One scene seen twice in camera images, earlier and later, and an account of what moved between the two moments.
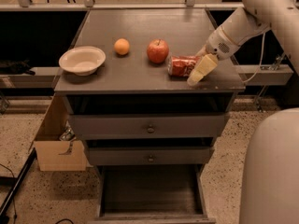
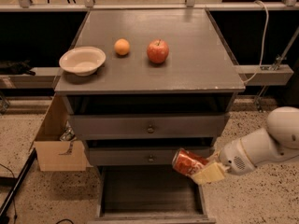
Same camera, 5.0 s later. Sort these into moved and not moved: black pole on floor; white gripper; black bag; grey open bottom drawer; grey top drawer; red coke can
Moved: white gripper; red coke can
Not moved: black pole on floor; grey top drawer; grey open bottom drawer; black bag
